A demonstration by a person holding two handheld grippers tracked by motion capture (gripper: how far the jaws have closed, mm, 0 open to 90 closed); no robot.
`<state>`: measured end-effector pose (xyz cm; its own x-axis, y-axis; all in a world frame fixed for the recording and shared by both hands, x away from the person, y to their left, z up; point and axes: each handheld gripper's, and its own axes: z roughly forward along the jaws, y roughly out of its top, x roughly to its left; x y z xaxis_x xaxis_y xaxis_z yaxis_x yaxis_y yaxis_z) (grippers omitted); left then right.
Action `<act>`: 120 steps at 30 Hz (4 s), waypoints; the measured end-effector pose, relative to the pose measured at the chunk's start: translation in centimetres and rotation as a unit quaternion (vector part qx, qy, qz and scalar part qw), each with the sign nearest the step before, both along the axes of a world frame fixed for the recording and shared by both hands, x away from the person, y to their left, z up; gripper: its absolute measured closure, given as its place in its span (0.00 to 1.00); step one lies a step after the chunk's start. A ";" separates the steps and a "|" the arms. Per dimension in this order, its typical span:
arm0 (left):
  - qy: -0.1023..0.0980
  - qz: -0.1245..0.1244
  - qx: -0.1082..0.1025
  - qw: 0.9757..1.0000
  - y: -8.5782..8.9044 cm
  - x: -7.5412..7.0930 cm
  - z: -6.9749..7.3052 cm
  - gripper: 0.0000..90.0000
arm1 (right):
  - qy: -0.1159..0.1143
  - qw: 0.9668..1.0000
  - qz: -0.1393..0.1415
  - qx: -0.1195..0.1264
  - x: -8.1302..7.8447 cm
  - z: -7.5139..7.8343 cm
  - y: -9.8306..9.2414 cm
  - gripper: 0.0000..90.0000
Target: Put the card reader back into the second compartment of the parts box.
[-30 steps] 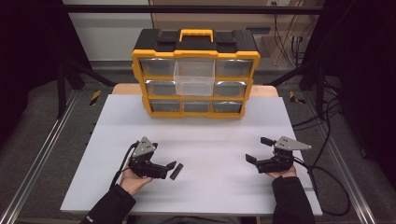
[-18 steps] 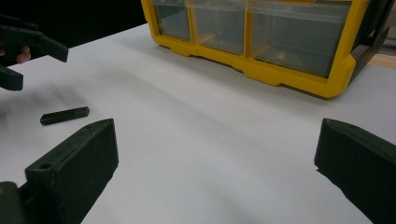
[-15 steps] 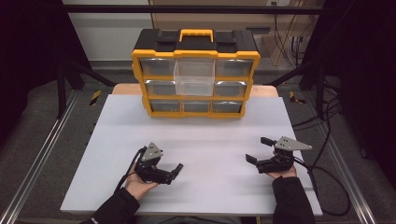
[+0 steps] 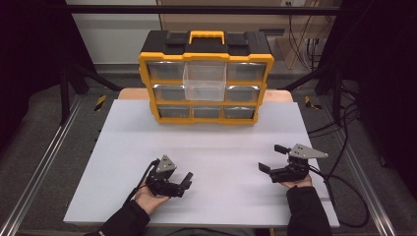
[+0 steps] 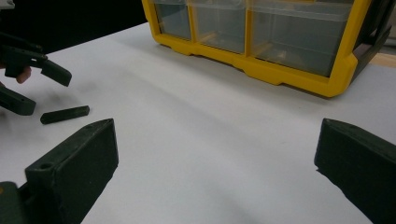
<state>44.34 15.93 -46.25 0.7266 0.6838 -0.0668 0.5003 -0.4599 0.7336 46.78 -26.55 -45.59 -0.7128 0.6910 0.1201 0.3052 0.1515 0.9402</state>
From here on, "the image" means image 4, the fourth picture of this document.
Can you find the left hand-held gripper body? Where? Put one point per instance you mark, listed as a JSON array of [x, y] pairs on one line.
[[164, 187]]

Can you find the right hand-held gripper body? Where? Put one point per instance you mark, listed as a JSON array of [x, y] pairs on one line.
[[291, 173]]

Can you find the clear plastic drawer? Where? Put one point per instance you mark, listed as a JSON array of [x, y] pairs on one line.
[[205, 88]]

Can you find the yellow black drawer cabinet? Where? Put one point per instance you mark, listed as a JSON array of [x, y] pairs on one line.
[[170, 41]]

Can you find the person's right hand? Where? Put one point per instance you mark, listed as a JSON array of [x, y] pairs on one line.
[[300, 183]]

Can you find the person's left hand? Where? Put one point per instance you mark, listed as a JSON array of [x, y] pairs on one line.
[[149, 201]]

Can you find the yellow black striped tape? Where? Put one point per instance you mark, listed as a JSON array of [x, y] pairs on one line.
[[309, 103], [100, 103]]

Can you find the black metal stand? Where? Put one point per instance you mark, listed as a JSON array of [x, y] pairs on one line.
[[65, 95], [336, 95]]

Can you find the set of clear cabinet drawers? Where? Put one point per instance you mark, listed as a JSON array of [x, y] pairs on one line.
[[246, 71]]

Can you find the black curtain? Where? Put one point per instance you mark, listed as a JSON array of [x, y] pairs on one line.
[[29, 65], [387, 82]]

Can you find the black horizontal bar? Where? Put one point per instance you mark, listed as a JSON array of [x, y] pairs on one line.
[[196, 9]]

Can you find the aluminium floor rail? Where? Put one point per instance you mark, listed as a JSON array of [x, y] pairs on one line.
[[36, 180], [370, 196]]

